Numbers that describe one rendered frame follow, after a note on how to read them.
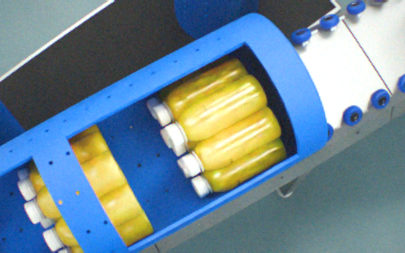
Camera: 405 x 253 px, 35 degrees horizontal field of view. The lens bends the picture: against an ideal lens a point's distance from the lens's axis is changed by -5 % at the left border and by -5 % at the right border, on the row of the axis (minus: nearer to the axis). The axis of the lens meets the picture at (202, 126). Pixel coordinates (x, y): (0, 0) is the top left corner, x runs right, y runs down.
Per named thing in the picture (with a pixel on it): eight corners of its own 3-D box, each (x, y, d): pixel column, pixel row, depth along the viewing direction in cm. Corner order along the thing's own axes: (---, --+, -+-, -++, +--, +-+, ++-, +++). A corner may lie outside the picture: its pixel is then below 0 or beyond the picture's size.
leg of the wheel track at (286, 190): (296, 191, 231) (332, 146, 170) (282, 200, 230) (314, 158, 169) (287, 178, 232) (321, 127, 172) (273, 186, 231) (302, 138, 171)
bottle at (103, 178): (122, 174, 121) (43, 215, 118) (105, 143, 118) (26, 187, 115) (130, 189, 115) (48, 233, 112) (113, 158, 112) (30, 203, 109)
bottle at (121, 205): (123, 174, 121) (46, 217, 119) (129, 185, 115) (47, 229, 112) (140, 205, 123) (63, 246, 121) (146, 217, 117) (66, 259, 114)
